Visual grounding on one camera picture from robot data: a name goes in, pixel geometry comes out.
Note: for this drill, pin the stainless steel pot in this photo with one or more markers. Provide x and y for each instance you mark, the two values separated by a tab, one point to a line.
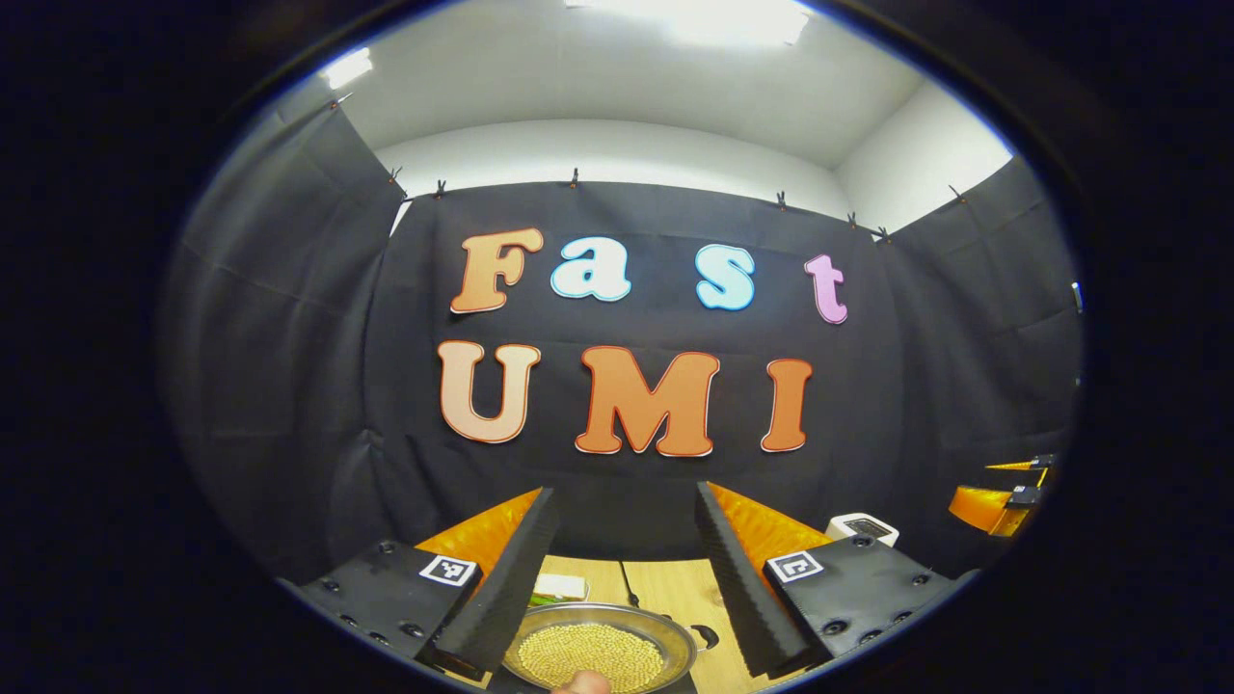
675	636

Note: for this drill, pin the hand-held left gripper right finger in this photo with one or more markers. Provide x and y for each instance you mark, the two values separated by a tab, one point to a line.
737	578

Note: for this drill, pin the black backdrop cloth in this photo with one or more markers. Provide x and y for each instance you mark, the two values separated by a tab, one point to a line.
289	337

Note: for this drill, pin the row of black cloth clips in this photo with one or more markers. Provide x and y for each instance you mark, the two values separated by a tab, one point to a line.
574	176

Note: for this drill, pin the sandwich on white plate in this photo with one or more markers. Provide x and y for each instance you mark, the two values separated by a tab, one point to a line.
559	588

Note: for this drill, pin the white toaster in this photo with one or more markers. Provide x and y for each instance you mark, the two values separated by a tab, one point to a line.
863	527

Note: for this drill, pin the small ceiling light panel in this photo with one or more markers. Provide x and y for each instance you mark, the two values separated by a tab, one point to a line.
347	67

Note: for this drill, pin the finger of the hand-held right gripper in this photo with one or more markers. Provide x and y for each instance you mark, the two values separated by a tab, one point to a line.
1036	463
983	506

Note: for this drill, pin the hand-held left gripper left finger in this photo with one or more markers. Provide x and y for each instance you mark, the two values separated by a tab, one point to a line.
516	578

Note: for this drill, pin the pile of yellow soybeans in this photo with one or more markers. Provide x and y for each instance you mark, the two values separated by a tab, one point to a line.
588	651

